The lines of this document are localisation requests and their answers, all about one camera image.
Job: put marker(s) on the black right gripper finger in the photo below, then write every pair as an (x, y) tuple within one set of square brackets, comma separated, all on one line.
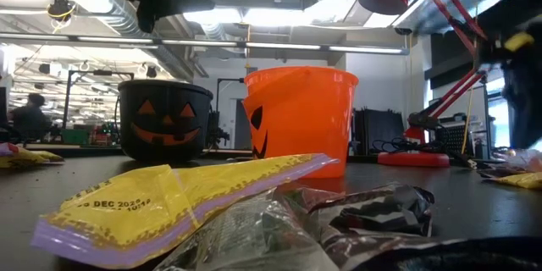
[(523, 106)]

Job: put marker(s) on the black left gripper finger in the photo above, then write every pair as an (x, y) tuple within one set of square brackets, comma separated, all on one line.
[(146, 14)]

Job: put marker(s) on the pinkish clear candy wrapper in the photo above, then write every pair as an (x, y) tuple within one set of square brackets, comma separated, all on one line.
[(525, 162)]

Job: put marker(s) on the dark candy wrapper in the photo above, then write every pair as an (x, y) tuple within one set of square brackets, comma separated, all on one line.
[(493, 173)]

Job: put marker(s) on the brown shiny candy wrapper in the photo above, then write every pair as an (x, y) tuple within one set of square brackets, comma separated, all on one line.
[(381, 214)]

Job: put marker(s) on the orange pumpkin face bucket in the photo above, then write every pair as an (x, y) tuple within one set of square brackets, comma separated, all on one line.
[(305, 118)]

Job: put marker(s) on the dark chocolate bar wrapper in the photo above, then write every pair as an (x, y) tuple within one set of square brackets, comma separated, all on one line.
[(245, 237)]

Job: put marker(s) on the black background robot arm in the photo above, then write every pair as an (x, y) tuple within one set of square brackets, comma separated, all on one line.
[(214, 129)]

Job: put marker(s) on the yellow pole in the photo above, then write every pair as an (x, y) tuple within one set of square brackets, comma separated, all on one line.
[(467, 123)]

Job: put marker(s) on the black perforated rack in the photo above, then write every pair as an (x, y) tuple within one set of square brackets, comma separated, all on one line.
[(455, 137)]

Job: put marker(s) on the black pumpkin face bucket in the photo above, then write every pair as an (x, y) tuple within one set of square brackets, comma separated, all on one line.
[(127, 110)]

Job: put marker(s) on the green box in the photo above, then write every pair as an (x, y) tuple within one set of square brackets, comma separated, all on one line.
[(75, 136)]

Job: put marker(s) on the black panel stack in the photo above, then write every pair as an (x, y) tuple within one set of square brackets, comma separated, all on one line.
[(379, 129)]

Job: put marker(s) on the person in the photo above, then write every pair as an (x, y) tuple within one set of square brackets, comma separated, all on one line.
[(29, 120)]

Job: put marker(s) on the black monitor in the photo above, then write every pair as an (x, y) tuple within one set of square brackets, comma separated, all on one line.
[(2, 106)]

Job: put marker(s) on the black metal rig frame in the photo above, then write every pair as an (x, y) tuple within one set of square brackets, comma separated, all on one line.
[(67, 101)]

